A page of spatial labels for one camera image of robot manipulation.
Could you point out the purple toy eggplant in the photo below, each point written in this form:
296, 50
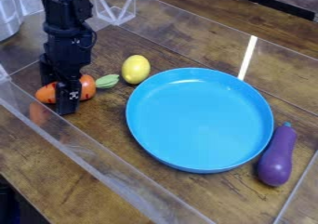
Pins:
273, 165

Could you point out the blue round tray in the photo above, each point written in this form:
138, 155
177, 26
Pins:
199, 120

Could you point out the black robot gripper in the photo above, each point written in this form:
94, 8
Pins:
66, 53

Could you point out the yellow toy lemon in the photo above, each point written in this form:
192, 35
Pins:
134, 69

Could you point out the white grey curtain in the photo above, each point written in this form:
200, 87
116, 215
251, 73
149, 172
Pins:
16, 4

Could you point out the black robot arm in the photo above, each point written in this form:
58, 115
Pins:
70, 39

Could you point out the orange toy carrot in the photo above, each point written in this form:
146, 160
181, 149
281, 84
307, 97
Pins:
45, 94

